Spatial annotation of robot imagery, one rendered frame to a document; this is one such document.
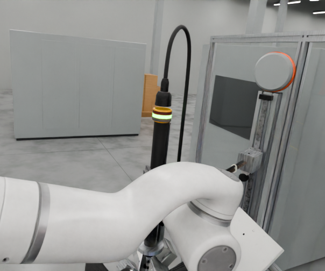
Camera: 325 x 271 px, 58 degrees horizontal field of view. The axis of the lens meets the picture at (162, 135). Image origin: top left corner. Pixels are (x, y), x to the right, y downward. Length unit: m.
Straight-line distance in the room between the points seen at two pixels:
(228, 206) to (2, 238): 0.29
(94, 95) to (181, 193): 5.95
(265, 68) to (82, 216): 1.05
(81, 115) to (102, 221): 5.99
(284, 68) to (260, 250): 0.68
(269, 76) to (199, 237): 0.93
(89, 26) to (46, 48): 7.05
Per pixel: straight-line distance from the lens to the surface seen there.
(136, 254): 1.31
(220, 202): 0.45
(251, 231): 1.14
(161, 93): 0.65
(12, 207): 0.33
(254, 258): 1.08
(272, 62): 1.27
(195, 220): 0.46
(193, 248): 0.44
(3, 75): 12.80
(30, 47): 6.07
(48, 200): 0.35
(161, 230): 0.80
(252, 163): 1.22
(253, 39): 1.67
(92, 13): 13.08
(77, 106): 6.28
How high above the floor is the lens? 1.92
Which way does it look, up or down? 16 degrees down
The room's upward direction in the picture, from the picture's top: 5 degrees clockwise
